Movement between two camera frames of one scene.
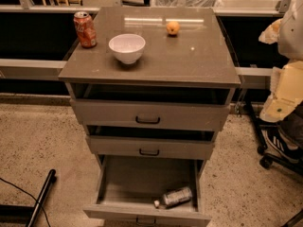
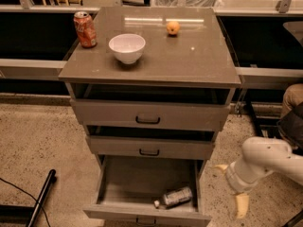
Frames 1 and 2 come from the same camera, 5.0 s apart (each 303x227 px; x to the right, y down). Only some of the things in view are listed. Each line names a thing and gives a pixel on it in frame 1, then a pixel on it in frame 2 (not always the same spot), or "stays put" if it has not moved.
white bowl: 127,46 stays put
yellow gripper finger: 271,34 -> 222,166
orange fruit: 172,27 stays put
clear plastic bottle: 174,197 stays put
